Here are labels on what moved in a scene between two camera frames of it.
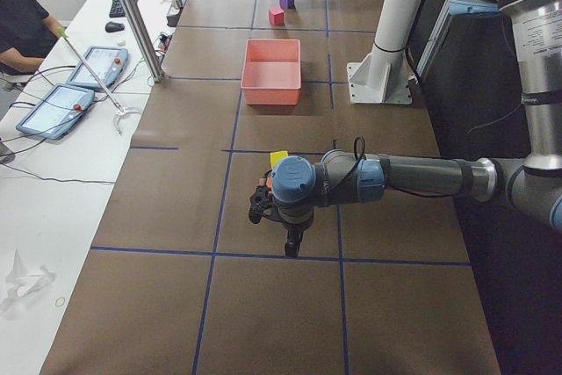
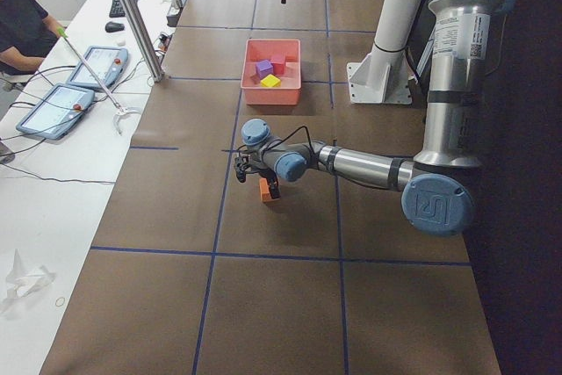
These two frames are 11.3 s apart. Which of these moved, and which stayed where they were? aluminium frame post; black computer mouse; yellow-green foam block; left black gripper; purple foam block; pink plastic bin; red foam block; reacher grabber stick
Moved: yellow-green foam block; red foam block; purple foam block; left black gripper
Stayed: aluminium frame post; pink plastic bin; black computer mouse; reacher grabber stick
